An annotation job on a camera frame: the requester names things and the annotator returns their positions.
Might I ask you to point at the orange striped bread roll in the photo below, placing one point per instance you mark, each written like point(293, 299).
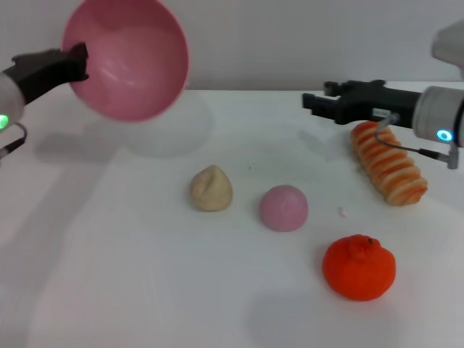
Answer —
point(388, 163)

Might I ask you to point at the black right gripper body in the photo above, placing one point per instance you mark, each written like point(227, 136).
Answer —
point(377, 103)

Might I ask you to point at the orange tangerine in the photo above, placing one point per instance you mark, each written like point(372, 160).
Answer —
point(359, 272)

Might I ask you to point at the pink round pastry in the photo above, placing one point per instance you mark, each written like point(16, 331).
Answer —
point(284, 210)

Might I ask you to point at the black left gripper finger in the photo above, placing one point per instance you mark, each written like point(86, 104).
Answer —
point(78, 63)

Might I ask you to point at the pink plastic bowl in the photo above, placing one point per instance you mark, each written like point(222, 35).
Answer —
point(134, 61)

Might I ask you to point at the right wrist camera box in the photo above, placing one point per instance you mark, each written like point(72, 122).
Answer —
point(449, 47)

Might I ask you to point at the beige egg yolk pastry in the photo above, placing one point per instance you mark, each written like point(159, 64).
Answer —
point(210, 190)

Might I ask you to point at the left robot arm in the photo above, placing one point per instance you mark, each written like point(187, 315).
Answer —
point(9, 105)

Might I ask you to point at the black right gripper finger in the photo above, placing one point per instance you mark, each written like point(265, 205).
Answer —
point(335, 88)
point(322, 105)

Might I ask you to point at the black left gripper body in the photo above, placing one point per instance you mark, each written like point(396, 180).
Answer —
point(43, 72)

